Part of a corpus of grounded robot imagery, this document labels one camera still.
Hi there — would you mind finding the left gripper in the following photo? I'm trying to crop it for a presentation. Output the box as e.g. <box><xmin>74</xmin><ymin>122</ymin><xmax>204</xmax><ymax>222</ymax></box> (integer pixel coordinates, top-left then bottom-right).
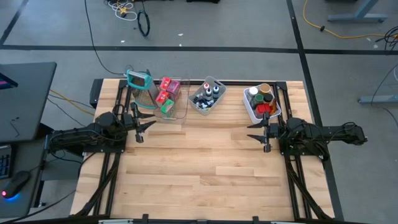
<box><xmin>123</xmin><ymin>101</ymin><xmax>157</xmax><ymax>144</ymax></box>

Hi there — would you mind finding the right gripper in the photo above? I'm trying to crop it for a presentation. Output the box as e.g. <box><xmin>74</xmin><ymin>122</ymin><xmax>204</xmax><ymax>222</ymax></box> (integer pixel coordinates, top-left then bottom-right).
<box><xmin>246</xmin><ymin>111</ymin><xmax>281</xmax><ymax>154</ymax></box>

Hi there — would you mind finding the white perforated basket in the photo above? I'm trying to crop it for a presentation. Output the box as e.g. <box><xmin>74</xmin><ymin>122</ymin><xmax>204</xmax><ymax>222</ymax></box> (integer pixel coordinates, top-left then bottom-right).
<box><xmin>243</xmin><ymin>83</ymin><xmax>282</xmax><ymax>124</ymax></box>

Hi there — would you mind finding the grey plastic bin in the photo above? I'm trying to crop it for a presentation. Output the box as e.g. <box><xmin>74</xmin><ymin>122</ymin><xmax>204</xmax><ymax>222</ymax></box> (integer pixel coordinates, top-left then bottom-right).
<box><xmin>188</xmin><ymin>76</ymin><xmax>228</xmax><ymax>116</ymax></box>

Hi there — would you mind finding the green spice box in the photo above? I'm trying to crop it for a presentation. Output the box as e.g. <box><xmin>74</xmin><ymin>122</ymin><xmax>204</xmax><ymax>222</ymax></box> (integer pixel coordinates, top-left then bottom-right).
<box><xmin>160</xmin><ymin>98</ymin><xmax>175</xmax><ymax>114</ymax></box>

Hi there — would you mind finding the smoked paprika tin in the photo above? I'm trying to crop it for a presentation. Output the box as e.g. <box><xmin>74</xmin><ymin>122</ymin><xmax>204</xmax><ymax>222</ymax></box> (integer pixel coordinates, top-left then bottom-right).
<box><xmin>167</xmin><ymin>80</ymin><xmax>182</xmax><ymax>95</ymax></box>

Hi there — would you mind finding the clear plastic bin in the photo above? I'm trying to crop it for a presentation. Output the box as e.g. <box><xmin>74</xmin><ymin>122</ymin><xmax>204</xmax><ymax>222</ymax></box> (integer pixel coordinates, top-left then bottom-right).
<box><xmin>154</xmin><ymin>76</ymin><xmax>191</xmax><ymax>121</ymax></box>

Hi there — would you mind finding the black desk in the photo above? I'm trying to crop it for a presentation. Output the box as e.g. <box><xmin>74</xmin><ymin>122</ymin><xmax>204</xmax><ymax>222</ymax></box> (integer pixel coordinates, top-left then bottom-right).
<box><xmin>0</xmin><ymin>61</ymin><xmax>58</xmax><ymax>143</ymax></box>

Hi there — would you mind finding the grey desk foot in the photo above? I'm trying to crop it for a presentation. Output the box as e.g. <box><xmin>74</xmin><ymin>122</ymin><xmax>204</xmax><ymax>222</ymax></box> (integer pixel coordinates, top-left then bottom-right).
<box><xmin>357</xmin><ymin>95</ymin><xmax>398</xmax><ymax>105</ymax></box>

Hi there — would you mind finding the black computer mouse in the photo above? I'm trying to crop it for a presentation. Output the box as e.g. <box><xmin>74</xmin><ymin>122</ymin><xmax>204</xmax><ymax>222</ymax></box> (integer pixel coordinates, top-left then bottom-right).
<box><xmin>1</xmin><ymin>170</ymin><xmax>32</xmax><ymax>200</ymax></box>

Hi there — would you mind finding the monitor screen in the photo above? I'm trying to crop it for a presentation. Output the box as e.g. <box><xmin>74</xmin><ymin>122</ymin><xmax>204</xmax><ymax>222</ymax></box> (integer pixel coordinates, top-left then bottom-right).
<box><xmin>0</xmin><ymin>72</ymin><xmax>19</xmax><ymax>91</ymax></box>

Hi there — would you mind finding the black keyboard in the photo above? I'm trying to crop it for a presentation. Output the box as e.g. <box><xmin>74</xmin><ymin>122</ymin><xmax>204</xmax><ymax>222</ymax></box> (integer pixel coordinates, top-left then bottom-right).
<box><xmin>0</xmin><ymin>145</ymin><xmax>14</xmax><ymax>180</ymax></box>

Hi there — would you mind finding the desk with grey legs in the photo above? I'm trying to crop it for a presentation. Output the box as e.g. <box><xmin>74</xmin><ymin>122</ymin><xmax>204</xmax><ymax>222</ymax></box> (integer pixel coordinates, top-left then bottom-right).
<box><xmin>326</xmin><ymin>0</ymin><xmax>389</xmax><ymax>24</ymax></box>

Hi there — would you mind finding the grey side desk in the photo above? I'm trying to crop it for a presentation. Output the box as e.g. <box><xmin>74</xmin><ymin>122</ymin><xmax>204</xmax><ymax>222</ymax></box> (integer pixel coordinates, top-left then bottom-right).
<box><xmin>0</xmin><ymin>138</ymin><xmax>50</xmax><ymax>218</ymax></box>

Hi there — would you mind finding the box grater teal handle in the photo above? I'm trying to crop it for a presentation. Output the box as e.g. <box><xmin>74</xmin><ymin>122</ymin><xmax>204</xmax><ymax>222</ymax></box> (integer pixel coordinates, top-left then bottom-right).
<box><xmin>126</xmin><ymin>69</ymin><xmax>160</xmax><ymax>110</ymax></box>

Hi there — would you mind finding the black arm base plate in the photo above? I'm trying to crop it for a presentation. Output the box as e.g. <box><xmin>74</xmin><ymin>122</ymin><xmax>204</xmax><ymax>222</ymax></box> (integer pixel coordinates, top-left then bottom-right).
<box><xmin>82</xmin><ymin>129</ymin><xmax>128</xmax><ymax>154</ymax></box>
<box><xmin>278</xmin><ymin>130</ymin><xmax>330</xmax><ymax>156</ymax></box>

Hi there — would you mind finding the black table frame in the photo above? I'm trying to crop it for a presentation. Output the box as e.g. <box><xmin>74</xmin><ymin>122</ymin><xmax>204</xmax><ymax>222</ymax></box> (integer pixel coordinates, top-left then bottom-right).
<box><xmin>70</xmin><ymin>77</ymin><xmax>345</xmax><ymax>224</ymax></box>

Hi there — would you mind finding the black coiled cable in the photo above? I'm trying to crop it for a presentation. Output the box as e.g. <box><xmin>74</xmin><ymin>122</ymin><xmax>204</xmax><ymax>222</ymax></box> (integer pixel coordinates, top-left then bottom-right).
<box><xmin>137</xmin><ymin>9</ymin><xmax>151</xmax><ymax>38</ymax></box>

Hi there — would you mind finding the black floor cable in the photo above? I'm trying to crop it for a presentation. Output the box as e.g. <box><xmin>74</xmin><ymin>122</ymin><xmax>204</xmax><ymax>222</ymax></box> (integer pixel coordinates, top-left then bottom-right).
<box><xmin>83</xmin><ymin>0</ymin><xmax>127</xmax><ymax>77</ymax></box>

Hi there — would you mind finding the white cable bundle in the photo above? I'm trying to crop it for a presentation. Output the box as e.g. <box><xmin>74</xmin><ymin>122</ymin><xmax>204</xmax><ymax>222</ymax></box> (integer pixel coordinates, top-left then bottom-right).
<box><xmin>104</xmin><ymin>0</ymin><xmax>138</xmax><ymax>22</ymax></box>

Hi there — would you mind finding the yellow extension cord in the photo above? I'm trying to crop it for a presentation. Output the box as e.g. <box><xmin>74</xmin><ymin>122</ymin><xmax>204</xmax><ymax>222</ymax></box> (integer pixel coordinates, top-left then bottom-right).
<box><xmin>303</xmin><ymin>0</ymin><xmax>386</xmax><ymax>40</ymax></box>

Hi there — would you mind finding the black cable bundle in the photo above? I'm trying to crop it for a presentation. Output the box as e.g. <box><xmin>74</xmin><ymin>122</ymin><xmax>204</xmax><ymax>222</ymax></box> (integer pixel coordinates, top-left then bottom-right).
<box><xmin>374</xmin><ymin>26</ymin><xmax>398</xmax><ymax>52</ymax></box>

